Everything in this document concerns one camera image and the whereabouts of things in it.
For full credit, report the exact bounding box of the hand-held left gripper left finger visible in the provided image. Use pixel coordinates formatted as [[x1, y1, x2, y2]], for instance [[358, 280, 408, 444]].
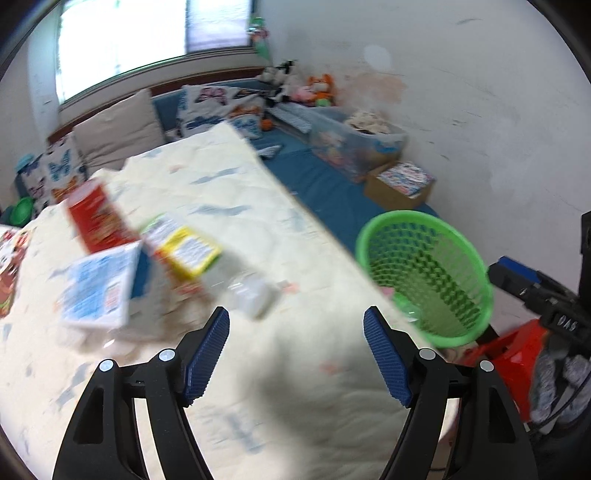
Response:
[[52, 306, 230, 480]]

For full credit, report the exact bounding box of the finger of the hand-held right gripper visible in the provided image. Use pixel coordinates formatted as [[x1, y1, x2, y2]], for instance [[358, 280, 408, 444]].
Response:
[[500, 255, 543, 286], [488, 262, 555, 319]]

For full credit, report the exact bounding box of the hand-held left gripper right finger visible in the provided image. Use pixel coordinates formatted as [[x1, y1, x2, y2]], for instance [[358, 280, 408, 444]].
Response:
[[363, 305, 540, 480]]

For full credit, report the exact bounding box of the green plastic mesh basket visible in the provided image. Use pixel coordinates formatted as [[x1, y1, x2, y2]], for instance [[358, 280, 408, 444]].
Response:
[[355, 210, 495, 349]]

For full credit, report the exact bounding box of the yellow and white carton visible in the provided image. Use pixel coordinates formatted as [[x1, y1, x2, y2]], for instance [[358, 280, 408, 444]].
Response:
[[143, 215, 223, 280]]

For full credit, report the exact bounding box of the blue and white carton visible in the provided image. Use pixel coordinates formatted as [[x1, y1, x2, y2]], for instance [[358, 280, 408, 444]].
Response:
[[58, 241, 151, 329]]

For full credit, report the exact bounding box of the red carton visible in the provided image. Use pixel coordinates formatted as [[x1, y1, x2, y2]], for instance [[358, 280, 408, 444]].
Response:
[[68, 181, 140, 254]]

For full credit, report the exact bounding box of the person's right hand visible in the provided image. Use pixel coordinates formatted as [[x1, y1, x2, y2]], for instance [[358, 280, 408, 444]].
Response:
[[530, 344, 591, 423]]

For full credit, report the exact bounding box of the red plastic stool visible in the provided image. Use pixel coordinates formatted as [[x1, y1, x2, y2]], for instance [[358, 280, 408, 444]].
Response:
[[462, 318, 551, 423]]

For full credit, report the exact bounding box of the cream quilted blanket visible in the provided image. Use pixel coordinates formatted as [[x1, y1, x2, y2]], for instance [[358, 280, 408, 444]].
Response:
[[0, 122, 458, 480]]

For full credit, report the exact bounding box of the cardboard box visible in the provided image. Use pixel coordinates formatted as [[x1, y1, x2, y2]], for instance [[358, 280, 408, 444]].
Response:
[[365, 161, 437, 213]]

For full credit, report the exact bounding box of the stack of colourful books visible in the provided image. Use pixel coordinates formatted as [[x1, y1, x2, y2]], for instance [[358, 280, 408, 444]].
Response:
[[376, 161, 435, 198]]

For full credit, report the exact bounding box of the blue mattress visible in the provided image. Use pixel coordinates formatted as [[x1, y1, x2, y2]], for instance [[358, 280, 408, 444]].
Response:
[[151, 88, 440, 259]]

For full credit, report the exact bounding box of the clear plastic storage bin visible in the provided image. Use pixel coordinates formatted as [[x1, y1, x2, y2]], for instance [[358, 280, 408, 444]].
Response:
[[309, 108, 410, 184]]

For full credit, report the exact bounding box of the colourful printed mat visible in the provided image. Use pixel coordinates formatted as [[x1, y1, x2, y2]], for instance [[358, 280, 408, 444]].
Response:
[[0, 226, 33, 320]]

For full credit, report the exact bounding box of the patterned cloth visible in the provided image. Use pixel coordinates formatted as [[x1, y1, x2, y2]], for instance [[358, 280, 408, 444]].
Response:
[[344, 111, 394, 136]]

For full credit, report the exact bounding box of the butterfly print pillow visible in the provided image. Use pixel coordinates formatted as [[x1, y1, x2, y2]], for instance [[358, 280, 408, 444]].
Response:
[[21, 134, 88, 217], [228, 88, 269, 140], [177, 84, 242, 139]]

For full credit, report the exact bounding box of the green plastic bowl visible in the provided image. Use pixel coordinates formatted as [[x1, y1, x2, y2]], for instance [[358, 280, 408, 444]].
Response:
[[2, 196, 37, 228]]

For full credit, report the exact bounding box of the beige pillow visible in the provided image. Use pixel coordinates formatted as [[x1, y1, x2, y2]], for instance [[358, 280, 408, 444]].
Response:
[[73, 89, 165, 172]]

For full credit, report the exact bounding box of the striped folded cloth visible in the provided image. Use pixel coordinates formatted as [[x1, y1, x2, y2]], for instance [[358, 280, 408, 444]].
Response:
[[268, 104, 315, 136]]

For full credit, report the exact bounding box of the orange fox plush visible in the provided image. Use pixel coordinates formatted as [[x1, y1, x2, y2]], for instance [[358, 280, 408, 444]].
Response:
[[307, 74, 336, 103]]

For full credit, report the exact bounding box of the black and white cow plush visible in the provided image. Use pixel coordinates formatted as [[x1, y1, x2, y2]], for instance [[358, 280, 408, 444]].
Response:
[[262, 60, 302, 105]]

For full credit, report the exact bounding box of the green hanging pinwheel toy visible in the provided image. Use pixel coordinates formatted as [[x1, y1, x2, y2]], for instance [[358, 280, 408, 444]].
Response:
[[247, 16, 274, 62]]

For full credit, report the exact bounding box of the window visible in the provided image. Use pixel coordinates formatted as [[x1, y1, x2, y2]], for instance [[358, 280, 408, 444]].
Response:
[[58, 0, 258, 104]]

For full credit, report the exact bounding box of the black cable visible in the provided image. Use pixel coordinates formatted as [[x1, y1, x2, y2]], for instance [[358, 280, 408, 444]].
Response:
[[531, 369, 591, 426]]

